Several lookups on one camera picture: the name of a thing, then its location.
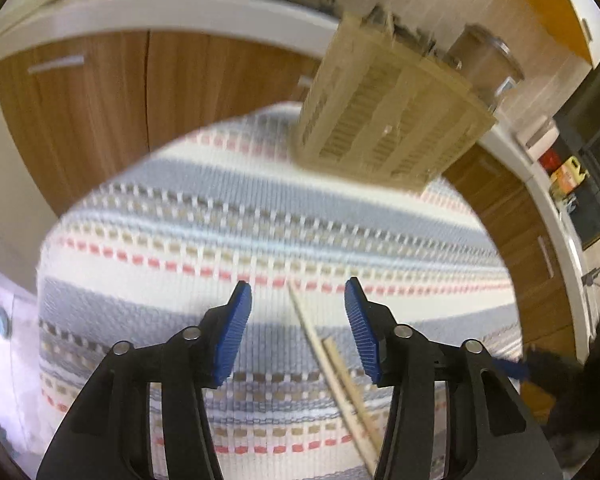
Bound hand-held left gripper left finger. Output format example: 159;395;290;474
36;281;253;480

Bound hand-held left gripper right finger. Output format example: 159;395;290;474
344;276;565;480

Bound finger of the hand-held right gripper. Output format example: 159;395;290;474
490;345;586;398

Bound wooden chopstick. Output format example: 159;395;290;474
287;281;378;477
322;338;385;456

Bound beige plastic utensil basket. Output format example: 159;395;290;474
290;7;498;193

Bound striped woven tablecloth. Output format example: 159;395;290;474
36;102;526;480

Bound yellow oil bottle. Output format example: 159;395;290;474
550;156;591;196

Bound red packet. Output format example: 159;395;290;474
537;147;563;171

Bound wooden base cabinets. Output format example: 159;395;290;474
0;30;588;361

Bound glass jar with lid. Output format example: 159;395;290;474
447;24;526;113

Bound white kitchen countertop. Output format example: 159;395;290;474
0;0;598;361

